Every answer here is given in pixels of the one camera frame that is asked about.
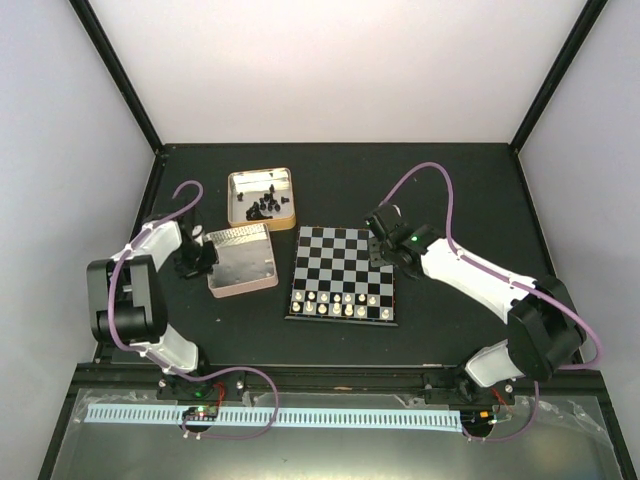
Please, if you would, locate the black and grey chessboard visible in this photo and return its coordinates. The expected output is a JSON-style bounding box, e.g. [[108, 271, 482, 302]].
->
[[286, 226, 397, 327]]

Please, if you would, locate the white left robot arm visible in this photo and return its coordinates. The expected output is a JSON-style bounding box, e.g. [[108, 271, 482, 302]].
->
[[86, 210, 218, 399]]

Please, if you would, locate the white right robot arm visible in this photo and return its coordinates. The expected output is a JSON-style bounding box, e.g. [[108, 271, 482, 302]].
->
[[365, 204, 587, 403]]

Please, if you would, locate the pile of black chess pieces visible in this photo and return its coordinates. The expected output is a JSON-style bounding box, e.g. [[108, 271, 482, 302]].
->
[[232, 184, 292, 222]]

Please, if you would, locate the left controller circuit board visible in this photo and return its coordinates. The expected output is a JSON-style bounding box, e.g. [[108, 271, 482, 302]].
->
[[182, 406, 219, 423]]

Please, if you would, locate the controller circuit board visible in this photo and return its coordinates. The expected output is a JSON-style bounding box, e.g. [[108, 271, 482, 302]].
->
[[182, 406, 219, 423], [460, 410, 512, 428]]

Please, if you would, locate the right controller circuit board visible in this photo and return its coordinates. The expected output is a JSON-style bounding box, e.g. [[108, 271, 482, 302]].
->
[[460, 410, 512, 428]]

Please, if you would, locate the pink metal tin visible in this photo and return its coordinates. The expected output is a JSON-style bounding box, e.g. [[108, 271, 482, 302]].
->
[[203, 223, 279, 299]]

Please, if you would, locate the gold metal tin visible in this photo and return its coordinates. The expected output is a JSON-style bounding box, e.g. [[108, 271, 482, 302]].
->
[[227, 167, 297, 231]]

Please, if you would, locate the black mounting rail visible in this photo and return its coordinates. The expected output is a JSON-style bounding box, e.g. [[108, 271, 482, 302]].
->
[[157, 367, 476, 403]]

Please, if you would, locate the light blue slotted cable duct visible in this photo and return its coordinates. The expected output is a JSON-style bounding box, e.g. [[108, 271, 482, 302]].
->
[[84, 404, 462, 433]]

